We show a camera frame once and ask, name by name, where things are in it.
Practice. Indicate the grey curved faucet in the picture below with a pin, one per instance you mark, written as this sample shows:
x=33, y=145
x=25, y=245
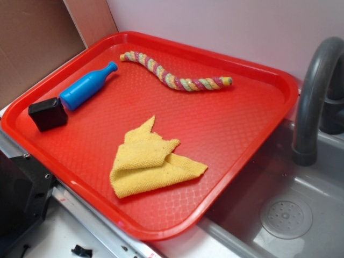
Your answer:
x=320, y=105

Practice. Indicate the brown cardboard panel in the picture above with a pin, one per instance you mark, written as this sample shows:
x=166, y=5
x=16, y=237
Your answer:
x=37, y=37

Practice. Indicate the blue plastic bottle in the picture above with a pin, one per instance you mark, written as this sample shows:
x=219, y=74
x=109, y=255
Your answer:
x=85, y=87

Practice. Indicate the red plastic tray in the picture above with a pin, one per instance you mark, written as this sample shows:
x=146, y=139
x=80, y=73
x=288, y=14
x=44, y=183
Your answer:
x=221, y=128

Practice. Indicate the grey plastic sink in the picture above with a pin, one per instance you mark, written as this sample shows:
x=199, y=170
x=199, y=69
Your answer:
x=275, y=208

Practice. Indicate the black rectangular box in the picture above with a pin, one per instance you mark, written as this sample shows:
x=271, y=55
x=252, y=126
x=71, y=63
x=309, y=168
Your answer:
x=48, y=114

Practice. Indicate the black tape scrap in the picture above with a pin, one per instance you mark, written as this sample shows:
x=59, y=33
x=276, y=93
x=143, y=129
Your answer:
x=82, y=252

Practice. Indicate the yellow folded cloth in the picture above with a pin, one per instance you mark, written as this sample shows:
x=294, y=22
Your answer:
x=146, y=162

